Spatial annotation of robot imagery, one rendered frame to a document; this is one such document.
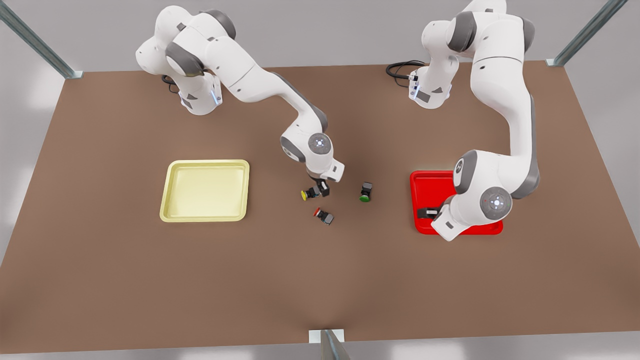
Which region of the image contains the red tray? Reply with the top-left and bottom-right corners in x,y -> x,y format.
410,170 -> 504,235

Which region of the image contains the yellow tray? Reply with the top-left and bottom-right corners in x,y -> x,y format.
159,159 -> 250,223

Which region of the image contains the silver frame post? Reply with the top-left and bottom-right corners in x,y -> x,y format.
546,0 -> 629,67
0,2 -> 84,80
309,329 -> 352,360

